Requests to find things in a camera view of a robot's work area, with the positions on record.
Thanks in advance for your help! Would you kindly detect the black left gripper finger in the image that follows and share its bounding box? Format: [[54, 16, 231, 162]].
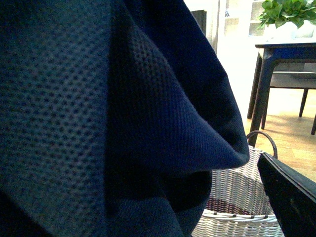
[[257, 153, 316, 237]]

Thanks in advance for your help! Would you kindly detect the dark navy mesh garment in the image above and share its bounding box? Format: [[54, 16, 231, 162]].
[[0, 0, 249, 237]]

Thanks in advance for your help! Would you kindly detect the white wicker laundry basket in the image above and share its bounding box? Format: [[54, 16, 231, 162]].
[[192, 146, 284, 237]]

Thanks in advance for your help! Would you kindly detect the grey seat dark chair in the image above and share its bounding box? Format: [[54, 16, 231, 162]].
[[261, 72, 316, 129]]

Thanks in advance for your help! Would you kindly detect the dark wooden table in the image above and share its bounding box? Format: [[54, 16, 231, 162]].
[[247, 39, 316, 132]]

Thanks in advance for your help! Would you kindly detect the white shelf cabinet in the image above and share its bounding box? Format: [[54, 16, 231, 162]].
[[218, 0, 264, 38]]

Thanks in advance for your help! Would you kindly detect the green potted plant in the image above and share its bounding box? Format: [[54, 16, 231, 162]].
[[257, 0, 316, 41]]

